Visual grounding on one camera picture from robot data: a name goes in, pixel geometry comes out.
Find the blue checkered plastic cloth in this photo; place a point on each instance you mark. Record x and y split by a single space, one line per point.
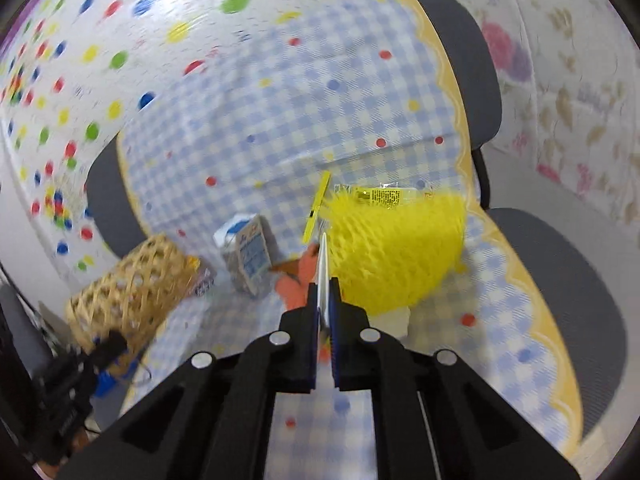
364 89

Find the small milk carton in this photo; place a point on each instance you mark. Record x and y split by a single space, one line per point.
243 246

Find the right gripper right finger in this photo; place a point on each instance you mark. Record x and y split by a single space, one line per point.
434 417

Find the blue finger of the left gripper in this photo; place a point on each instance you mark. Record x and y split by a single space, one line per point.
106 383

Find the grey office chair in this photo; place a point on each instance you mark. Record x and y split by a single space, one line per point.
587 316

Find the orange knitted cloth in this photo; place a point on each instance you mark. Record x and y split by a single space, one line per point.
295 276

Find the woven bamboo basket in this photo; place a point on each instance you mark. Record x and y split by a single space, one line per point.
134 298

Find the yellow foam fruit net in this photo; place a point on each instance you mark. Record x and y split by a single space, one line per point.
387 256

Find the yellow plastic strip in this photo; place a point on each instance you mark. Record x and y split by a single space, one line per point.
313 223

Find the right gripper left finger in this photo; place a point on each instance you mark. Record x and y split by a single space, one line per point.
210 418

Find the yellow barcode wrapper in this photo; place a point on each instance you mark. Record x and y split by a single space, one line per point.
387 197

